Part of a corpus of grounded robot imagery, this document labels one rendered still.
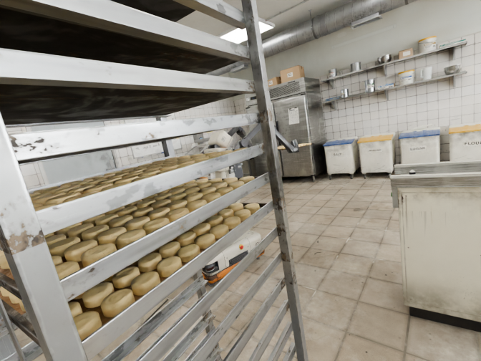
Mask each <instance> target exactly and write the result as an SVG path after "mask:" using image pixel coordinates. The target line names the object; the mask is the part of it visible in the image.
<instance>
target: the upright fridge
mask: <svg viewBox="0 0 481 361"><path fill-rule="evenodd" d="M320 91H321V89H320V82H319V79H315V78H309V77H302V78H298V79H296V80H291V81H288V82H284V83H281V84H279V85H274V86H271V87H269V94H270V99H271V109H272V113H273V123H274V125H275V126H276V129H277V131H279V133H280V134H281V135H282V136H283V137H284V138H285V139H286V140H287V141H288V142H289V143H290V144H291V141H292V140H295V139H296V140H297V143H298V144H302V143H314V145H307V146H303V147H299V152H298V153H288V152H287V150H278V157H279V163H280V168H281V177H295V176H312V180H313V182H315V181H314V180H315V178H314V176H316V175H318V174H319V173H321V172H324V175H326V169H327V167H326V156H325V150H324V147H323V145H324V144H325V143H326V134H325V127H324V114H323V107H322V100H321V93H320ZM245 99H246V106H247V107H246V113H247V114H250V113H258V103H257V98H256V93H254V94H245ZM295 107H297V108H298V116H299V123H296V124H290V125H289V115H288V109H291V108H295ZM251 143H252V145H253V146H255V144H256V143H260V144H262V143H263V136H262V130H261V129H260V130H259V131H258V132H257V133H256V134H255V135H254V136H253V137H252V138H251ZM254 161H255V165H256V174H257V177H259V176H261V175H263V174H265V173H267V172H268V167H267V162H266V154H265V153H264V154H262V155H258V156H256V157H254Z"/></svg>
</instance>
